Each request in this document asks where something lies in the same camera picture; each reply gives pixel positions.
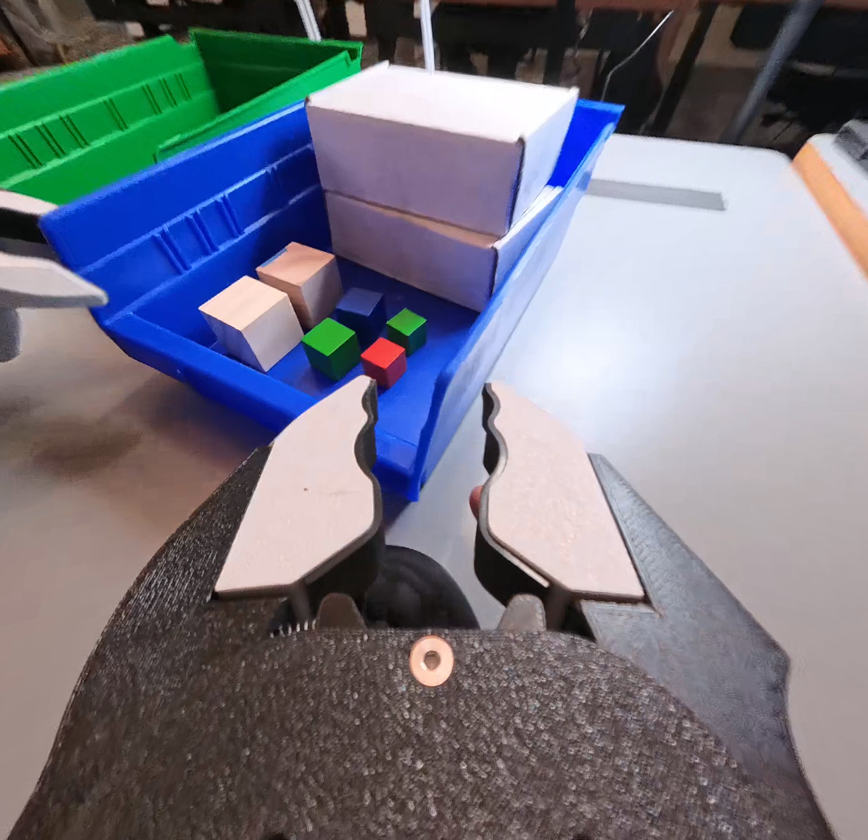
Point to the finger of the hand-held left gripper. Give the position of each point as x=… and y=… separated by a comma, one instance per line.
x=20, y=203
x=41, y=284

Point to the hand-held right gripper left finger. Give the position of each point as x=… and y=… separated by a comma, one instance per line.
x=305, y=508

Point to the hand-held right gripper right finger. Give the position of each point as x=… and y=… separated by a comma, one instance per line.
x=556, y=514

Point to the green plastic bin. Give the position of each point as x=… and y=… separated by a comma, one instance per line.
x=102, y=108

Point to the black wrist rest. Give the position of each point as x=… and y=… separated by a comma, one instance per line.
x=420, y=589

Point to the red wooden block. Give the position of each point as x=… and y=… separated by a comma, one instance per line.
x=383, y=362

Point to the grey desk with wooden edge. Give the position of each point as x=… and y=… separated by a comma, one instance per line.
x=827, y=189

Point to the person's right hand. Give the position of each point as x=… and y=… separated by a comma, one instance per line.
x=477, y=501

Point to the white cardboard box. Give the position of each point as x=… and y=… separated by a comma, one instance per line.
x=420, y=155
x=407, y=250

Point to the green wooden block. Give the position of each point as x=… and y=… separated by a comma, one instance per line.
x=407, y=328
x=330, y=348

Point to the blue plastic bin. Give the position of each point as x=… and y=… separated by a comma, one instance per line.
x=203, y=196

